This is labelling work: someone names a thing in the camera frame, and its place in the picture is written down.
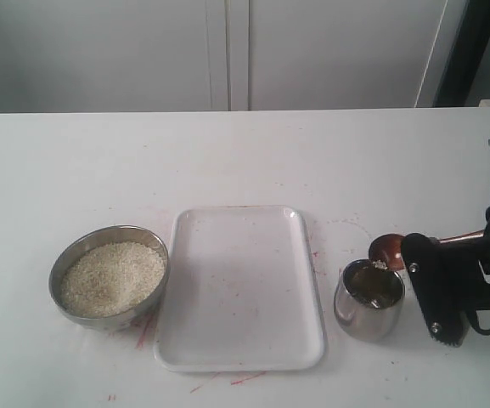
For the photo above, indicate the brown wooden spoon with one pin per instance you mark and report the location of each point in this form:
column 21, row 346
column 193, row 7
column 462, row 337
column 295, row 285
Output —
column 387, row 248

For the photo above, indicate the steel bowl of rice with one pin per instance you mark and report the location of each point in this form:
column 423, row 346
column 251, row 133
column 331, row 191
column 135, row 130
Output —
column 111, row 277

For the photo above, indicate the small steel cup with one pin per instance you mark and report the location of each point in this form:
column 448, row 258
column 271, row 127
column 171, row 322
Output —
column 368, row 300

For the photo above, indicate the white rectangular tray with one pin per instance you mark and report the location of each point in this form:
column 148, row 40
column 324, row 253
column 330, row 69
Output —
column 241, row 293

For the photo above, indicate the white cabinet doors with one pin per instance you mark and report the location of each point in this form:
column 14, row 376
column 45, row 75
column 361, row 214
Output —
column 82, row 56

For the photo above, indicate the dark vertical post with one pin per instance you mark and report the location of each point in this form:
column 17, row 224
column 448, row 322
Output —
column 465, row 56

